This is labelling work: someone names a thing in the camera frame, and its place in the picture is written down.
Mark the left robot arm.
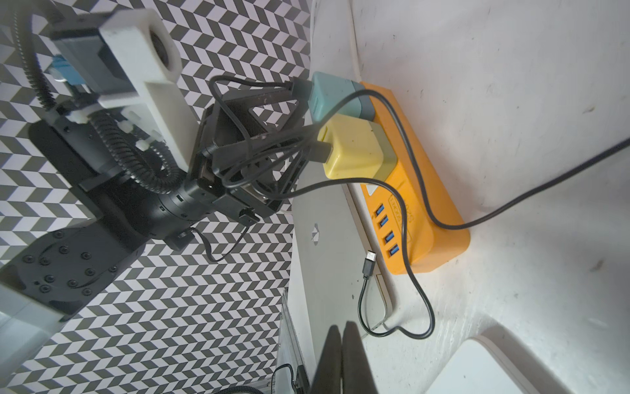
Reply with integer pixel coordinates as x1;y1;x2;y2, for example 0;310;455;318
1;79;320;379

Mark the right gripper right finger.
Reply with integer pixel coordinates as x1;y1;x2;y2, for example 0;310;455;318
343;321;377;394

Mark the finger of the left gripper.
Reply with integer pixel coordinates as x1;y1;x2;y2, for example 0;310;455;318
211;80;313;136
216;132;325;217

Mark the teal charger adapter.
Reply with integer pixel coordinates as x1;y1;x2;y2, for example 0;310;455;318
308;72;376;122

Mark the black yellow charger cable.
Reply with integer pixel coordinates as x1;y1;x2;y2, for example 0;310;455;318
196;88;630;232

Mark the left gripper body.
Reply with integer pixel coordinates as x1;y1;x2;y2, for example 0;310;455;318
186;105;276;227

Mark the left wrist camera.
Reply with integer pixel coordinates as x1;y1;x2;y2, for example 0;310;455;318
49;8;199;171

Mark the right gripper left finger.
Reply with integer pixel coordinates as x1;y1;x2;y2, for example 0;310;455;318
309;325;342;394

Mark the left silver laptop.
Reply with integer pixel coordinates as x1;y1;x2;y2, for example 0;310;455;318
286;185;392;379

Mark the orange power strip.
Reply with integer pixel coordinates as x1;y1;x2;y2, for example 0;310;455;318
361;82;471;275

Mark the yellow charger adapter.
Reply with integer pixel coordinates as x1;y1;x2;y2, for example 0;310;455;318
318;114;398;181

